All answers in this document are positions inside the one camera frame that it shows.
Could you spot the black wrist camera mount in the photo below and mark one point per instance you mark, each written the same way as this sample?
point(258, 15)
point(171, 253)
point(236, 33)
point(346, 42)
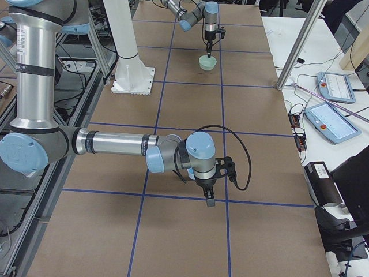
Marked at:
point(220, 32)
point(225, 167)

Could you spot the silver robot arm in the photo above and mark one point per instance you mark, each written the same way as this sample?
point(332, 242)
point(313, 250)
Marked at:
point(207, 11)
point(36, 140)

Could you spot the light green bowl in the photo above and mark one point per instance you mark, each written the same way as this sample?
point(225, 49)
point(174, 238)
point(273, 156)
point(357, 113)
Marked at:
point(207, 63)

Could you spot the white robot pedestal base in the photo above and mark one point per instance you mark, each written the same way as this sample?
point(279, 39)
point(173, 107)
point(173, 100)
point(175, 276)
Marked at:
point(131, 75)

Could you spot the orange black adapter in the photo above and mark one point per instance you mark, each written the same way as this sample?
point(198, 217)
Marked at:
point(298, 131)

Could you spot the teach pendant far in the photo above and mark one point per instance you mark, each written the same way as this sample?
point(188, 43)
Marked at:
point(335, 87)

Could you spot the teach pendant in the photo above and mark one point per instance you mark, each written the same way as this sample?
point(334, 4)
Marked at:
point(335, 127)
point(335, 87)

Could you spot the aluminium frame post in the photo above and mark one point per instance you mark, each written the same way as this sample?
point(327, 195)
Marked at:
point(300, 41)

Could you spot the black monitor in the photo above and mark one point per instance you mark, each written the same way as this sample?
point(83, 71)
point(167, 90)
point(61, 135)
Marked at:
point(351, 178)

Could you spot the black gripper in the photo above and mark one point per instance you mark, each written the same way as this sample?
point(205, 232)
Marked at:
point(206, 183)
point(209, 36)

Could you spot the teach pendant near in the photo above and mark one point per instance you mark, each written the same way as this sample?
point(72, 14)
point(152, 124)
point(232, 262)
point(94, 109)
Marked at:
point(335, 127)

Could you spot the black box device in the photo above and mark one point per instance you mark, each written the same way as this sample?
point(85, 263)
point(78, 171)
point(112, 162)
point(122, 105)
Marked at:
point(321, 185)

